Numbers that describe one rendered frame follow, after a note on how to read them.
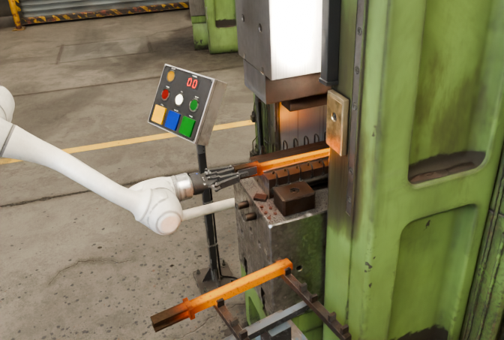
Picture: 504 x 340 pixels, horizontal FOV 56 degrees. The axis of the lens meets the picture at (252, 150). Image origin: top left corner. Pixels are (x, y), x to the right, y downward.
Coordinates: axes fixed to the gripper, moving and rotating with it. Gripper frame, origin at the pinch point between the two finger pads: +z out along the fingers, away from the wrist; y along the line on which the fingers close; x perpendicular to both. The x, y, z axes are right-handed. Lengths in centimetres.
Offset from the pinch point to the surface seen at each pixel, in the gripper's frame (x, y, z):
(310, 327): -62, 22, 13
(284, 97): 27.9, 7.6, 12.3
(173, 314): -5, 49, -38
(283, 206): -4.6, 19.1, 5.2
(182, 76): 17, -59, -6
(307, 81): 31.6, 7.6, 20.5
